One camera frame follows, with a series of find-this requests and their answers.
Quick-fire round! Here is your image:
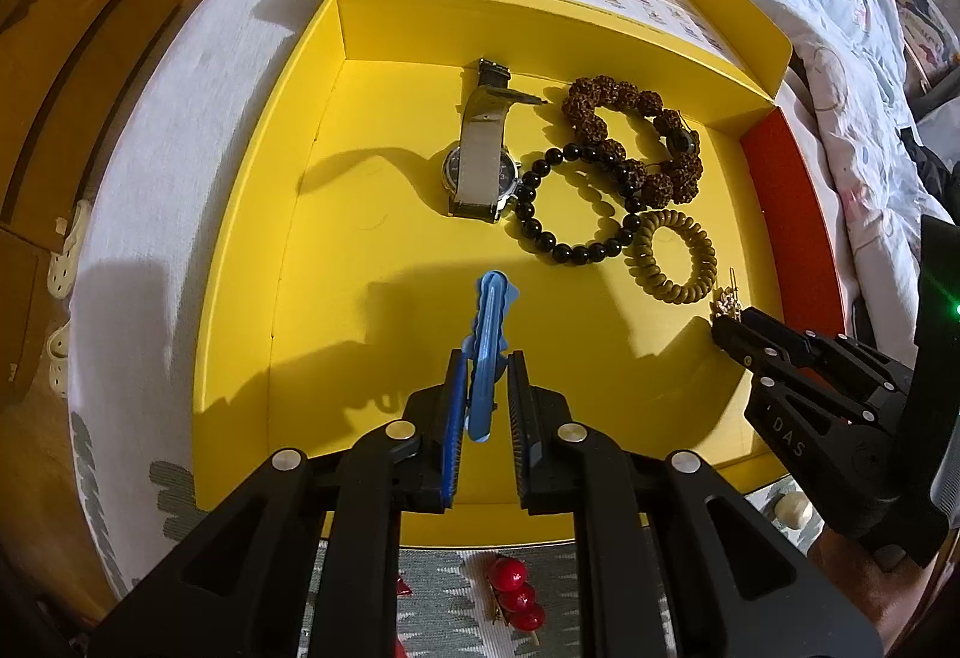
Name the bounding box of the brown knobbly bead bracelet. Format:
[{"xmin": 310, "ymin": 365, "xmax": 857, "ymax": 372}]
[{"xmin": 561, "ymin": 74, "xmax": 706, "ymax": 207}]

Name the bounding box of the yellow cardboard box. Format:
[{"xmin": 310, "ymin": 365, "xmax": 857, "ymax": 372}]
[{"xmin": 191, "ymin": 0, "xmax": 848, "ymax": 546}]

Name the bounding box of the red berries hair clip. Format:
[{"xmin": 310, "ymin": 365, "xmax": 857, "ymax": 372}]
[{"xmin": 486, "ymin": 553, "xmax": 547, "ymax": 635}]

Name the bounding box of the olive coil hair tie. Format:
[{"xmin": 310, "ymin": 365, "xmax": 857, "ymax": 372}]
[{"xmin": 630, "ymin": 208, "xmax": 717, "ymax": 306}]

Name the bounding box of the dark cloth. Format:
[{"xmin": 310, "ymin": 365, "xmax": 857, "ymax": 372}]
[{"xmin": 900, "ymin": 125, "xmax": 960, "ymax": 231}]

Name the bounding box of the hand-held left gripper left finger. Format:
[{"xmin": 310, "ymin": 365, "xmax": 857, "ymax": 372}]
[{"xmin": 90, "ymin": 350, "xmax": 470, "ymax": 658}]

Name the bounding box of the wooden wardrobe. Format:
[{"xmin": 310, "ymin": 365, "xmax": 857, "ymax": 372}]
[{"xmin": 0, "ymin": 0, "xmax": 248, "ymax": 404}]

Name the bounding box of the person's right hand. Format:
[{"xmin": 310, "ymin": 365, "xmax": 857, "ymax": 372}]
[{"xmin": 817, "ymin": 530, "xmax": 960, "ymax": 658}]

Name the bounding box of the blue hair clip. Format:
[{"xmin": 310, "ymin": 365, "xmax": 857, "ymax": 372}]
[{"xmin": 461, "ymin": 270, "xmax": 522, "ymax": 443}]

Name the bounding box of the silver strap wristwatch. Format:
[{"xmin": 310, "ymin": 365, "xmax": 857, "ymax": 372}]
[{"xmin": 441, "ymin": 58, "xmax": 552, "ymax": 225}]

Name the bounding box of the black bead bracelet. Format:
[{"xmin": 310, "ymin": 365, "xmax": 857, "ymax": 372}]
[{"xmin": 512, "ymin": 142, "xmax": 646, "ymax": 267}]

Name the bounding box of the gold brooch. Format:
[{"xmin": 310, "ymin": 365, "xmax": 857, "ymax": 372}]
[{"xmin": 709, "ymin": 264, "xmax": 747, "ymax": 325}]

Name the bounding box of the patterned pillow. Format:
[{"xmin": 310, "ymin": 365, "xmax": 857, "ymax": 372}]
[{"xmin": 877, "ymin": 0, "xmax": 960, "ymax": 96}]

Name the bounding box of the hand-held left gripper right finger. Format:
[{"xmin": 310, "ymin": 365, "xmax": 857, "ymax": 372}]
[{"xmin": 506, "ymin": 350, "xmax": 882, "ymax": 658}]

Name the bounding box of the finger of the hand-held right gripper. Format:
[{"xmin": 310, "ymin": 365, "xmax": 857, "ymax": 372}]
[
  {"xmin": 744, "ymin": 373, "xmax": 878, "ymax": 498},
  {"xmin": 712, "ymin": 307, "xmax": 912, "ymax": 415}
]

